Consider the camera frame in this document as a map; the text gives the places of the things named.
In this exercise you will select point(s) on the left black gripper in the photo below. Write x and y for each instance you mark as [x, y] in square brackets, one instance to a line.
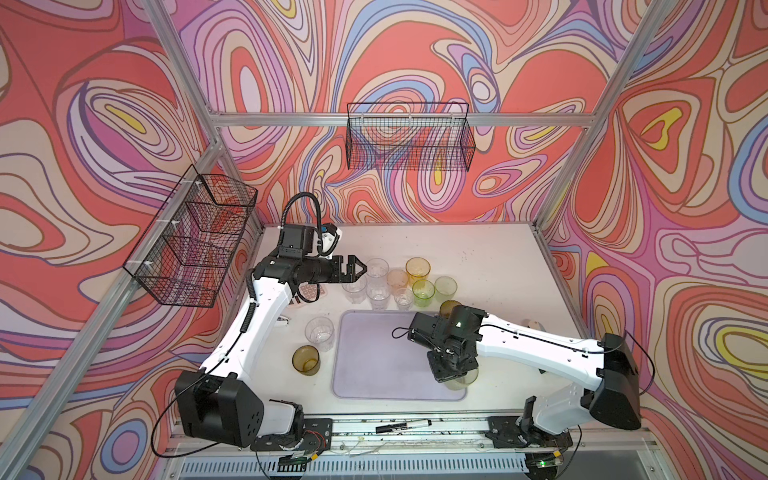
[336, 265]

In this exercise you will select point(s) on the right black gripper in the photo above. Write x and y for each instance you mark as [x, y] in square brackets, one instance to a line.
[440, 373]

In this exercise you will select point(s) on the dark olive textured cup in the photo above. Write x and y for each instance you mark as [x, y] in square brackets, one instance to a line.
[447, 307]

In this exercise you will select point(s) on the pale green frosted large cup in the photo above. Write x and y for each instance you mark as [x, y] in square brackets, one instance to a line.
[463, 382]

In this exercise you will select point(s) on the bright green cup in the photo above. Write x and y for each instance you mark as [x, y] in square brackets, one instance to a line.
[423, 291]

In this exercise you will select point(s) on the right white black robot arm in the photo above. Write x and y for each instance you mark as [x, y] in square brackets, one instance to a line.
[603, 375]

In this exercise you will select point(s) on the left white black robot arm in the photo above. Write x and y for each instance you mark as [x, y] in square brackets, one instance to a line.
[219, 402]

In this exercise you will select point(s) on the clear cup near tray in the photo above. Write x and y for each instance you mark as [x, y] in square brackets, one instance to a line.
[320, 333]

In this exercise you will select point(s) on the lavender plastic tray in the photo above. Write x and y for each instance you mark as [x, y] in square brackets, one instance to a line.
[373, 365]

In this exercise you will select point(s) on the clear cup back left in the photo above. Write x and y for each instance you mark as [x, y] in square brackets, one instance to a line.
[355, 292]

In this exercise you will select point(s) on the clear cup back centre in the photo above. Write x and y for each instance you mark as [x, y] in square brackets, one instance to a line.
[377, 271]

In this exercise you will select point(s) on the clear cup front centre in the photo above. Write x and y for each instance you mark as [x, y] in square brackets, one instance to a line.
[378, 295]

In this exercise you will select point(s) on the pink patterned card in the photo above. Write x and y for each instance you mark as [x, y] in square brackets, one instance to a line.
[307, 294]

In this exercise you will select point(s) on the peach transparent cup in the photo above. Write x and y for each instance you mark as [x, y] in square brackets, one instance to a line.
[397, 279]

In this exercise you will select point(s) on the small clear cup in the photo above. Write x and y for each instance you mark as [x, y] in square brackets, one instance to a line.
[403, 298]

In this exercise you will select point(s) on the yellow transparent cup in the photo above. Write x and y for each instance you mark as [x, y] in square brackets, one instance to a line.
[417, 268]

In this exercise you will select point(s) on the stapler black cream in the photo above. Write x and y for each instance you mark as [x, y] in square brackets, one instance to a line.
[532, 324]

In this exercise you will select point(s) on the dark amber cup left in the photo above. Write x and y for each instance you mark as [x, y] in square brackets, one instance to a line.
[306, 360]

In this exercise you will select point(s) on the black white marker pen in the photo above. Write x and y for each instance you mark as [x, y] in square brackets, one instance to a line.
[402, 426]

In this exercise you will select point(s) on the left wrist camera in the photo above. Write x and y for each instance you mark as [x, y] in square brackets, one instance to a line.
[304, 241]

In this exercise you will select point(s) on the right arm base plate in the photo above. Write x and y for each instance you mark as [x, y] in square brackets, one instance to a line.
[506, 432]

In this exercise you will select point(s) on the black wire basket back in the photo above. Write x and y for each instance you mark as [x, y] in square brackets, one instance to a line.
[409, 136]

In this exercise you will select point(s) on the black wire basket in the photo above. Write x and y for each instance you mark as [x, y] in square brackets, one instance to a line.
[409, 136]
[183, 258]

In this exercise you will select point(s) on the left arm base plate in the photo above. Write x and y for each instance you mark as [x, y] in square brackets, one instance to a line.
[314, 435]

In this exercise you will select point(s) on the black wire basket left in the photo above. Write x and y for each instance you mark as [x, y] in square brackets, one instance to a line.
[183, 258]

